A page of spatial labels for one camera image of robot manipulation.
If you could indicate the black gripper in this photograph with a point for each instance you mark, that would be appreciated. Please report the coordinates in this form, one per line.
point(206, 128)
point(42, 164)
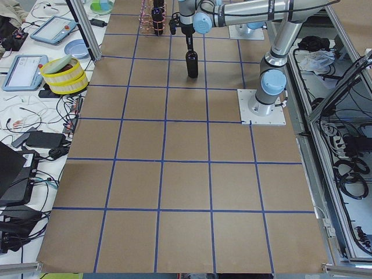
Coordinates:
point(187, 29)

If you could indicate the dark glass wine bottle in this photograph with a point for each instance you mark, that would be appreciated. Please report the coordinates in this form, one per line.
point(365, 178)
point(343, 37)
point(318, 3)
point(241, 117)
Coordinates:
point(191, 58)

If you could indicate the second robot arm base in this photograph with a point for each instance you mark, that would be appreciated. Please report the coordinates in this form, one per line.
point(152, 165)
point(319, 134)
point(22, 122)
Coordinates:
point(247, 28)

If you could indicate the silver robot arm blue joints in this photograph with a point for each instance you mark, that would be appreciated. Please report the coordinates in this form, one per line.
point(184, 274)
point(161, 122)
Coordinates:
point(246, 19)

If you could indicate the wine bottle in basket front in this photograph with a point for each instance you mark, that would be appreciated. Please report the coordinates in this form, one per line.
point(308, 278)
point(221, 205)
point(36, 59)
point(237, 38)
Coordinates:
point(157, 20)

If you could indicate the wine bottle in basket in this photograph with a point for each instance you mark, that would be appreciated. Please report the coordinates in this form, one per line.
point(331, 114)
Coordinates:
point(157, 20)
point(158, 4)

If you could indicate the wine bottle in basket rear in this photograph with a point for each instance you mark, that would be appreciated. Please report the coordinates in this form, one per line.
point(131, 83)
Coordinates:
point(158, 4)

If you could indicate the yellow rimmed wooden basket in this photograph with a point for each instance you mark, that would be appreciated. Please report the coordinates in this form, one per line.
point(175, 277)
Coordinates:
point(71, 79)

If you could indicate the green bowl with blocks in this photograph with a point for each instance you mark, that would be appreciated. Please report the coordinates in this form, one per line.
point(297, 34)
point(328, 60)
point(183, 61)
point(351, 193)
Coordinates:
point(101, 7)

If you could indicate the black power adapter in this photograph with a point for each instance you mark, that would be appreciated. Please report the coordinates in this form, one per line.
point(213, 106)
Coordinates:
point(98, 23)

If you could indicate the blue plate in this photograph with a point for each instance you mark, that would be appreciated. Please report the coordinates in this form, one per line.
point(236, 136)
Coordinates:
point(77, 49)

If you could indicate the pale green plate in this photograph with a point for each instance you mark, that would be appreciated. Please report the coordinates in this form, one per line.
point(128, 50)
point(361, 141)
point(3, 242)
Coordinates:
point(56, 65)

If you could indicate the white crumpled cloth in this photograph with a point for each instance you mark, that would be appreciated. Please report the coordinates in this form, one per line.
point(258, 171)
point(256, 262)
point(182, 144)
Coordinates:
point(319, 62)

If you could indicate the teach pendant tablet far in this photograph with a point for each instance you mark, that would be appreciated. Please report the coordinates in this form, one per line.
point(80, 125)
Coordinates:
point(54, 30)

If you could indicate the teach pendant tablet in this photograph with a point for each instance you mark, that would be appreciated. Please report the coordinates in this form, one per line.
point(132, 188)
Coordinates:
point(54, 30)
point(24, 73)

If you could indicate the brown paper table cover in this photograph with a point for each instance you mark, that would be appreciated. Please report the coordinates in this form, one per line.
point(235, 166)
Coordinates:
point(163, 177)

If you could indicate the teach pendant tablet near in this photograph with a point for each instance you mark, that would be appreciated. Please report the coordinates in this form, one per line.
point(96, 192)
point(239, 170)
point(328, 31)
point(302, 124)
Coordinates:
point(24, 73)

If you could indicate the black power brick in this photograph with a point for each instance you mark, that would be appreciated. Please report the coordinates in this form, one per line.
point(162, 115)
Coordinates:
point(40, 139)

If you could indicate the black laptop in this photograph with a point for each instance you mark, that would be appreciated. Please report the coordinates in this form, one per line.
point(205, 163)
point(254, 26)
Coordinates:
point(18, 170)

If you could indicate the copper wire wine basket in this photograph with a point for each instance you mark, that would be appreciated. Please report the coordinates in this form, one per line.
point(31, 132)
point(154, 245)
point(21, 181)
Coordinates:
point(145, 18)

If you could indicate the aluminium frame post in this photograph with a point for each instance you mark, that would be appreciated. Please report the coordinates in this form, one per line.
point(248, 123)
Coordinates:
point(80, 17)

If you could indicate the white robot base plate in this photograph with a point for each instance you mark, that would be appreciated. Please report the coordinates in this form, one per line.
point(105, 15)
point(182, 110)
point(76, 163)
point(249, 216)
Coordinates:
point(254, 113)

